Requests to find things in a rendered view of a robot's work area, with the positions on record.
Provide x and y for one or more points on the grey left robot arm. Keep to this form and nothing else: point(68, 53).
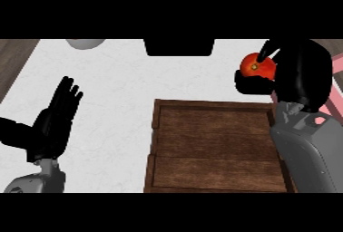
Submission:
point(37, 178)

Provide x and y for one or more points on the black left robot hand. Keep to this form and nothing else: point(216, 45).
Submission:
point(51, 127)

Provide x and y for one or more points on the pale grey bowl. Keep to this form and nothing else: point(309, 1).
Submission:
point(85, 43)

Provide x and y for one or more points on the black box-shaped object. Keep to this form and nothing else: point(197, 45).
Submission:
point(179, 47)

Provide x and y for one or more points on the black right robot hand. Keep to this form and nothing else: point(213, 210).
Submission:
point(302, 75)

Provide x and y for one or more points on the brown wooden tray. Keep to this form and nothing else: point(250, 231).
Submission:
point(216, 151)

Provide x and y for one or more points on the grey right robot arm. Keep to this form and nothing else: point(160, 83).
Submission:
point(306, 151)

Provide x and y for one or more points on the red tomato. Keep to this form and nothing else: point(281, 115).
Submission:
point(258, 67)

